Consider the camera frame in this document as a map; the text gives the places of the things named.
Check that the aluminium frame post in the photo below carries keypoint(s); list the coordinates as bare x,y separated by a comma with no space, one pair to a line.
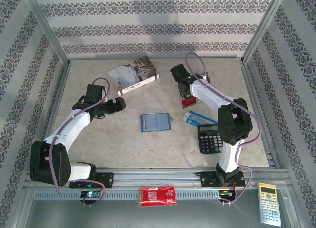
46,25
263,25

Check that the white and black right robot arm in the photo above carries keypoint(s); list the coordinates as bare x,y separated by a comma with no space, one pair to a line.
212,97

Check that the aluminium side rail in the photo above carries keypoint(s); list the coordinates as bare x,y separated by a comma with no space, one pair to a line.
251,89
53,114

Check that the aluminium mounting rail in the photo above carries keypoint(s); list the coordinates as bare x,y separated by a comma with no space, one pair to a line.
158,176

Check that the blue and white paper sleeve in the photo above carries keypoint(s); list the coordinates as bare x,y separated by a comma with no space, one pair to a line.
197,119

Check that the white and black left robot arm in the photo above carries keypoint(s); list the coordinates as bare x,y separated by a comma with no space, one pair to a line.
71,129

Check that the gold scientific calculator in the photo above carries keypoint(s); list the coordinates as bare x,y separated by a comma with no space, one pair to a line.
269,203

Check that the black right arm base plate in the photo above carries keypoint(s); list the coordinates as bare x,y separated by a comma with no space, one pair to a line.
207,179

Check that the black desk calculator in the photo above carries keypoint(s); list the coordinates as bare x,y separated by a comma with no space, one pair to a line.
208,141

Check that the blue leather card holder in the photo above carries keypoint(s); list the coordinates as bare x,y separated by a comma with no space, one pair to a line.
155,122

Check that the black card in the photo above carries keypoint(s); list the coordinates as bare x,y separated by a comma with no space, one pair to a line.
209,80

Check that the paperback book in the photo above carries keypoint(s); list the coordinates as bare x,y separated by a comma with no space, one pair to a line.
133,73

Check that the aluminium back bar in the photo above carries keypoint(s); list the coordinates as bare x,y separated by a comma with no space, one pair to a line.
160,57

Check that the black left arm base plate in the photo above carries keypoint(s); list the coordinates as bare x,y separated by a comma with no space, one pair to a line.
107,179

